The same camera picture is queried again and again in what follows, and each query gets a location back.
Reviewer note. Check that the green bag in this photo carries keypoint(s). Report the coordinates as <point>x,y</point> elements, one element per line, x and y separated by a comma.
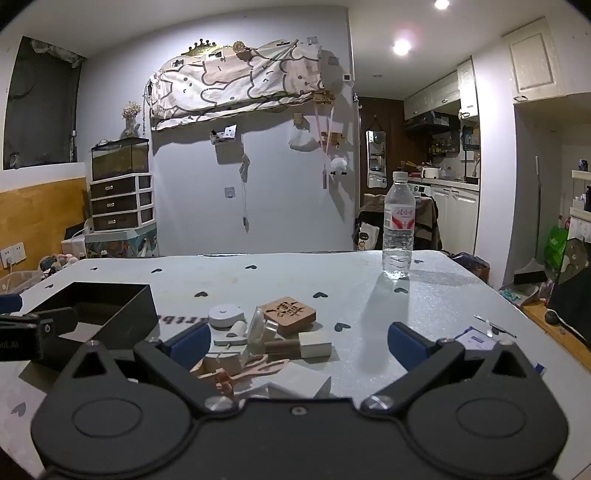
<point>555,247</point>

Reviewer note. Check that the wall mirror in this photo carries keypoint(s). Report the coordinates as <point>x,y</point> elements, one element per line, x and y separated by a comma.
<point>376,157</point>

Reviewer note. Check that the upper kitchen cabinets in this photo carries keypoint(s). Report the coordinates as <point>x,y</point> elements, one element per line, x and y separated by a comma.
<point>438,94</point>

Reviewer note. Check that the plastic drawer unit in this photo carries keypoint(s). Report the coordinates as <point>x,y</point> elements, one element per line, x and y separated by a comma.
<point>121,201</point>

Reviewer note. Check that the small wall socket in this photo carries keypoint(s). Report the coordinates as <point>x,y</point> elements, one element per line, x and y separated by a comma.
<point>230,193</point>

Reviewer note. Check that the white cube block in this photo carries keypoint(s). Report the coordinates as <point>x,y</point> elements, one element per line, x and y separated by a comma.
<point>315,345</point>

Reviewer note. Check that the white box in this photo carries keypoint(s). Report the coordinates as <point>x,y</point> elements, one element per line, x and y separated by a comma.
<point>300,381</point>

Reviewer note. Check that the white round device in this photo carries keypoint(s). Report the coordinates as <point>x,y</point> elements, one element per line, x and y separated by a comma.
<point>224,316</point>

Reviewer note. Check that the thin metal tweezers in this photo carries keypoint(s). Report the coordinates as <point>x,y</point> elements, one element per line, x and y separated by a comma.
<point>494,325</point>

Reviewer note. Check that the white rice cooker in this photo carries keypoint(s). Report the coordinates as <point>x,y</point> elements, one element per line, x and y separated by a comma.
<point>431,173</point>

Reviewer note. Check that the gold crown ornament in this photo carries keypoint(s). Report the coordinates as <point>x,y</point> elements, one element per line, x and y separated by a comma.
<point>203,48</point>

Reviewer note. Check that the pile of plush toys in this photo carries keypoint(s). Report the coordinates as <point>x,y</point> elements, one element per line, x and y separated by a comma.
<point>57,264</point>

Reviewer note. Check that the wooden bench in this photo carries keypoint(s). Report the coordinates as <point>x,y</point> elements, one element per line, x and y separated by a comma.
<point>549,332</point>

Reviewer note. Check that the black box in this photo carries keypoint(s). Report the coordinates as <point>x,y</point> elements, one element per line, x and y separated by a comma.
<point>131,318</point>

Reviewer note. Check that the white wall cabinet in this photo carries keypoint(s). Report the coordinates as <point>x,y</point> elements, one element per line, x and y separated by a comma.
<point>533,57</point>

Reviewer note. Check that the hanging plush sheep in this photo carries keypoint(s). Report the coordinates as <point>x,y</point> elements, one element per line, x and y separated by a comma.
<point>339,165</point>

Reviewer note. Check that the wooden wall plaque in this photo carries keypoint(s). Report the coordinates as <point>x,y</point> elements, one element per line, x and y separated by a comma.
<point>323,97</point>

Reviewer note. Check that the white appliance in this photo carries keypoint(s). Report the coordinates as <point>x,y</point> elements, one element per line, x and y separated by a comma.
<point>76,240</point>

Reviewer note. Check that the clear storage bin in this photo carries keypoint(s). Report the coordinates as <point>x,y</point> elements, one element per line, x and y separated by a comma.
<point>18,281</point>

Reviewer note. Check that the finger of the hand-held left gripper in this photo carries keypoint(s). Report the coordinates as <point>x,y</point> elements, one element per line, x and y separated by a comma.
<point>10,304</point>
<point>57,325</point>

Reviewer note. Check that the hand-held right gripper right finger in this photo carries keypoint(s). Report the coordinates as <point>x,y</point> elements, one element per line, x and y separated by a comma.
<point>406,345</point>

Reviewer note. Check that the round ceiling light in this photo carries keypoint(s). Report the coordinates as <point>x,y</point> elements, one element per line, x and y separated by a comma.
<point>401,46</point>
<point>442,3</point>

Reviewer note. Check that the pink scissors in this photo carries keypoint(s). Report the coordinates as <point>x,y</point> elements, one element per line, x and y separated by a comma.
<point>258,367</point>

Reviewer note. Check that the white wall outlet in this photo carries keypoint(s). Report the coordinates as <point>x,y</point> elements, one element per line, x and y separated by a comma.
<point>13,254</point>

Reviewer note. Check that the dried flower vase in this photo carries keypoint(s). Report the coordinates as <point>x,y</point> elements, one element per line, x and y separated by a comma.
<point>131,115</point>

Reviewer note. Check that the brown wooden block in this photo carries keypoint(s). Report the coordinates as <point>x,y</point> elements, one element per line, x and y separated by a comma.
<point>282,348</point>

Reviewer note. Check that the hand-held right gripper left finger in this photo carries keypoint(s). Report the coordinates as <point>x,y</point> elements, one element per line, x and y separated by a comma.
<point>190,345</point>

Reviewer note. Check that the beige wooden piece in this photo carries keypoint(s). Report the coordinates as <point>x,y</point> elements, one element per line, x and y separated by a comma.
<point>226,362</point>

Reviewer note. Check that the white shelf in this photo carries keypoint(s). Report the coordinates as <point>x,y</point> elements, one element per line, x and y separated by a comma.
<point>581,194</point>

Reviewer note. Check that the glass fish tank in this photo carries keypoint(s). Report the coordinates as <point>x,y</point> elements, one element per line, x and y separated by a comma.
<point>120,159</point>

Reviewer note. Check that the white and blue card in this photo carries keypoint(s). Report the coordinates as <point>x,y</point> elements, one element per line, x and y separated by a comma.
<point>475,340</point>

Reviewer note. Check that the chair with draped clothes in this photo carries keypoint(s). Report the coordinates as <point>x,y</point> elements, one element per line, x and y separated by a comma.
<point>425,221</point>

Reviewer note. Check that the carved wooden block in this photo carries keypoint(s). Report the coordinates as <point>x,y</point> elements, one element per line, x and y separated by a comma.
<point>288,314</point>

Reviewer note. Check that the clear plastic water bottle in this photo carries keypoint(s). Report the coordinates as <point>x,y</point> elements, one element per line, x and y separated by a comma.
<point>398,221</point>

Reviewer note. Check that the printed cloth cover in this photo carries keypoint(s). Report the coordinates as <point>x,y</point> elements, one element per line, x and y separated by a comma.
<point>231,78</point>

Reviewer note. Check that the white washing machine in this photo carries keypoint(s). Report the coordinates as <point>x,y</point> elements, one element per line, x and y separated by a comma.
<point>418,189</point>

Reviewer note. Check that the dark window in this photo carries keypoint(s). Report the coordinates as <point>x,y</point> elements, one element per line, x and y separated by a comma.
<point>44,101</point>

